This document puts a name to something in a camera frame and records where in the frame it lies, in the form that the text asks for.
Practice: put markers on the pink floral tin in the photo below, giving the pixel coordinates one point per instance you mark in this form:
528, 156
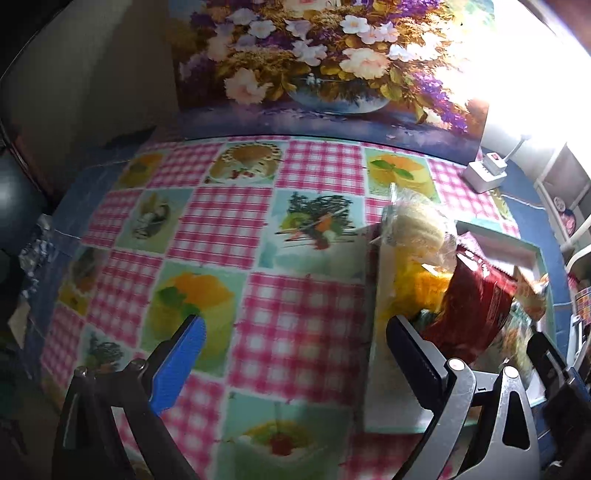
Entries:
569, 221

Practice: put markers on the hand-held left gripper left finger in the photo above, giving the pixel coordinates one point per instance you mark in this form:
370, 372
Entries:
178, 364

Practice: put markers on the crumpled foil wrapper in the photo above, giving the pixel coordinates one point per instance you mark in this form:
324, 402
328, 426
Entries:
37, 249

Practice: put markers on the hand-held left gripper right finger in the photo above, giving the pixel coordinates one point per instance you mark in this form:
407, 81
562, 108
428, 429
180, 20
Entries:
415, 360

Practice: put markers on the white box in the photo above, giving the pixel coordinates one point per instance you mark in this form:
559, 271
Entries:
392, 383

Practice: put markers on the red snack packet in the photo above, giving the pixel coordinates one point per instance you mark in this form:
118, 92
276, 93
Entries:
475, 304

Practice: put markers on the pale shredded pastry packet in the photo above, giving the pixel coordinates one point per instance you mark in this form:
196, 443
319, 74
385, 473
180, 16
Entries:
415, 226

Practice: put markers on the white gooseneck lamp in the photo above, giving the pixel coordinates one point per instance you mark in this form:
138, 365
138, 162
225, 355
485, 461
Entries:
515, 147

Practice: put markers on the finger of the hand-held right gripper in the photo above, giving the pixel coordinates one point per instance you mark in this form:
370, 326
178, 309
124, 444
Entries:
542, 355

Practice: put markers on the yellow snack packet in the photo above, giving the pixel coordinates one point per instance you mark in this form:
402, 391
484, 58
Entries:
415, 284

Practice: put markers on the white power strip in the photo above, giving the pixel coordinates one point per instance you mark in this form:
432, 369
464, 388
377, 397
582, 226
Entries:
485, 173

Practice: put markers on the white shelf rack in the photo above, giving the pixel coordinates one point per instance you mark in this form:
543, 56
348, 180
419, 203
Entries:
554, 170

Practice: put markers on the pink checked tablecloth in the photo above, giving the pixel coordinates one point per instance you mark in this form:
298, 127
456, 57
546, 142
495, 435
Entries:
295, 323

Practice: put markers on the flower painting poster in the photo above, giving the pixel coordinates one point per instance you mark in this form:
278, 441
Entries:
277, 55

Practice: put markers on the dark grey cabinet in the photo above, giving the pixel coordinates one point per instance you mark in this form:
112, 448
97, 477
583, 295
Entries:
14, 198

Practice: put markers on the orange snack packet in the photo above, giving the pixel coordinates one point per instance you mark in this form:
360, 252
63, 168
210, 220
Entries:
531, 293

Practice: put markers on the white paper slip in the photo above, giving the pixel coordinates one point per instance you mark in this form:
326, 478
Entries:
18, 323

